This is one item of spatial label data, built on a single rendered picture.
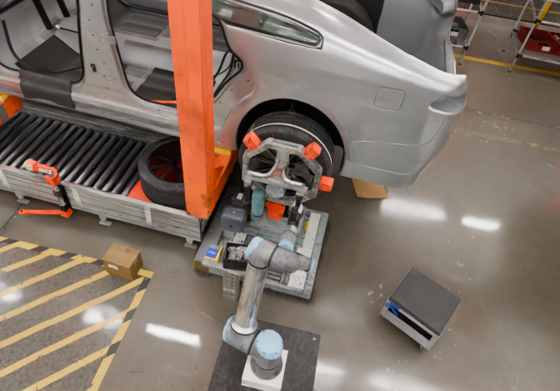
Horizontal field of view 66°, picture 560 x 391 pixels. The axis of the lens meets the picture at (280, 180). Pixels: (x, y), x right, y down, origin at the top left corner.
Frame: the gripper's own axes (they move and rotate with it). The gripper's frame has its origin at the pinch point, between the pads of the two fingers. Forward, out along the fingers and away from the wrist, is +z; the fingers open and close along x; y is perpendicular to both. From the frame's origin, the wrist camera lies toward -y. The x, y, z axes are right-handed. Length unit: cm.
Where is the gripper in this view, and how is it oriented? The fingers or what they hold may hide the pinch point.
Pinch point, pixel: (297, 203)
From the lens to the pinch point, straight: 285.1
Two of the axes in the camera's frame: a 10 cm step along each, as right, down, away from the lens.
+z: 2.4, -6.8, 6.9
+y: -0.9, 6.9, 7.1
